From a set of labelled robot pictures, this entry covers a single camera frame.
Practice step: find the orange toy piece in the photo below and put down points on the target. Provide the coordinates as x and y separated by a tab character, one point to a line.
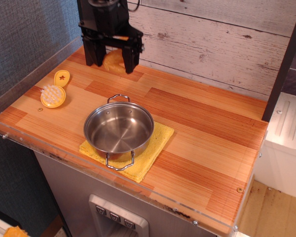
15	232

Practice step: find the grey toy fridge cabinet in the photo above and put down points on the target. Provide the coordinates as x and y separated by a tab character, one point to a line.
178	198

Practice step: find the orange toy chicken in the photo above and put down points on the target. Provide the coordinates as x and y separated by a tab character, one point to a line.
114	62

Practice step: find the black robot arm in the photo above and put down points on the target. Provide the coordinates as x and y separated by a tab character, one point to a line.
106	23

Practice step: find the white toy appliance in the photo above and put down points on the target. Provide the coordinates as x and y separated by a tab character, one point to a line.
276	164

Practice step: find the silver dispenser panel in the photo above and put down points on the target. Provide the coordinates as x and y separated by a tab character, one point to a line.
111	220

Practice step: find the yellow folded cloth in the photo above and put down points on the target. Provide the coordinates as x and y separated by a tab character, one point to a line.
144	161

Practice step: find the dark vertical post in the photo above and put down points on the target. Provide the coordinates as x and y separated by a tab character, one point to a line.
86	21
281	76

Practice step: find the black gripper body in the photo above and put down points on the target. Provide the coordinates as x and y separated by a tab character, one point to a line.
112	23

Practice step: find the yellow scrub brush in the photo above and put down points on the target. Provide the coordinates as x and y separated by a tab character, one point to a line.
53	96

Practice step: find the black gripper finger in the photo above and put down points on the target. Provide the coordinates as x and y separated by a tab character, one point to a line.
131	56
94	52

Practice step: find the dark vertical post right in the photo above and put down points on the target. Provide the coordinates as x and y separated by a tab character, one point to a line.
281	76

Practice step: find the stainless steel pot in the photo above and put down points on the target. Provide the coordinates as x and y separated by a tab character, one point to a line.
119	131

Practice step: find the dark vertical post left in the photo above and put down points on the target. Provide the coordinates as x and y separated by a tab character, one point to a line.
86	21

